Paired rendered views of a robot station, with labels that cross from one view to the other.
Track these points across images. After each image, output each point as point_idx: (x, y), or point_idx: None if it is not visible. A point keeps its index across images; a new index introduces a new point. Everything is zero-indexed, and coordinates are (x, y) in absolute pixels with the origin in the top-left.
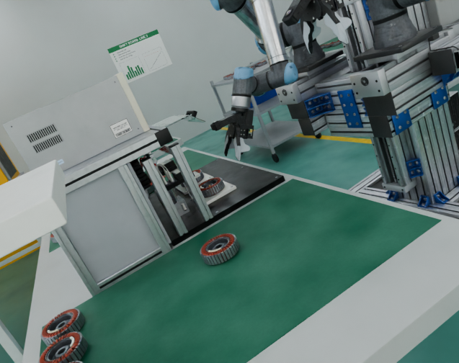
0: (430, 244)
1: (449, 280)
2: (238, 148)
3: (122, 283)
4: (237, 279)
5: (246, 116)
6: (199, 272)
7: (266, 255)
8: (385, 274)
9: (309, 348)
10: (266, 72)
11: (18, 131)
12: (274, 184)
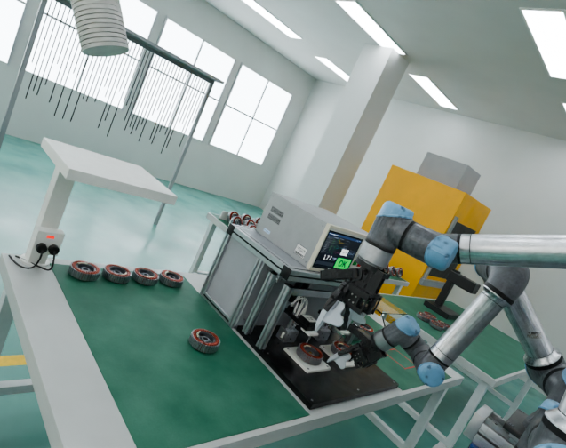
0: (114, 435)
1: (63, 420)
2: (336, 355)
3: (204, 304)
4: (163, 342)
5: (373, 352)
6: (187, 332)
7: (180, 361)
8: (101, 398)
9: (66, 346)
10: (426, 350)
11: (273, 200)
12: (302, 398)
